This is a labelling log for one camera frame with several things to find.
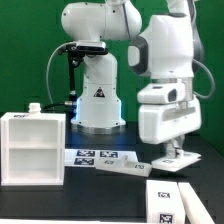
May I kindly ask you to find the black camera on stand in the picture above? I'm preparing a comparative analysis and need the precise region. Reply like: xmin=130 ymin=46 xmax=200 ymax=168
xmin=66 ymin=40 xmax=108 ymax=67

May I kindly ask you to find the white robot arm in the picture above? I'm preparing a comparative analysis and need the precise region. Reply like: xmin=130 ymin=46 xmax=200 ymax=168
xmin=61 ymin=0 xmax=201 ymax=144

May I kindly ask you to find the white box block with markers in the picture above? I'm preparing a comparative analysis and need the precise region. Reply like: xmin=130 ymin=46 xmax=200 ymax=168
xmin=145 ymin=180 xmax=185 ymax=224

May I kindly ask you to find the grey cable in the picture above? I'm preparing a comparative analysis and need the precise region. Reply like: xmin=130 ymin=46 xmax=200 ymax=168
xmin=40 ymin=43 xmax=78 ymax=112

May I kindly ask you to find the white door panel front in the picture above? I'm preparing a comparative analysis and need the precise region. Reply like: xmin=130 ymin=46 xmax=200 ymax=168
xmin=151 ymin=150 xmax=201 ymax=172

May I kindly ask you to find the white long panel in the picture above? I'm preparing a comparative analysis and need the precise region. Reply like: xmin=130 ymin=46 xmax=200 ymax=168
xmin=178 ymin=182 xmax=215 ymax=224

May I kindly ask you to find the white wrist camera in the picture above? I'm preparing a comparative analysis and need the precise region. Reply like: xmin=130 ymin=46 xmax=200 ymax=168
xmin=137 ymin=83 xmax=185 ymax=105

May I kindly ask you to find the white fiducial marker sheet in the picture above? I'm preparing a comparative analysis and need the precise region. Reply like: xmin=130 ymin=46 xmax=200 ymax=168
xmin=65 ymin=149 xmax=138 ymax=167

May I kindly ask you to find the white door panel with knob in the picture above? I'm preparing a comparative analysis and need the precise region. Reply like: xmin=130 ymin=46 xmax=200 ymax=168
xmin=96 ymin=155 xmax=152 ymax=177

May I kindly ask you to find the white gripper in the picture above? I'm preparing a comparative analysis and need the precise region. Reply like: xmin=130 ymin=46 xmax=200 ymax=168
xmin=138 ymin=98 xmax=201 ymax=159

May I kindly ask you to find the grey robot arm hose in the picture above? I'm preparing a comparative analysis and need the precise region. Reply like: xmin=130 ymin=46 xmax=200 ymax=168
xmin=188 ymin=0 xmax=216 ymax=100

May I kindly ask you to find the white cabinet body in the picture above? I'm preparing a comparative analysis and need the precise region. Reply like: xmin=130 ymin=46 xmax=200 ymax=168
xmin=0 ymin=103 xmax=66 ymax=186

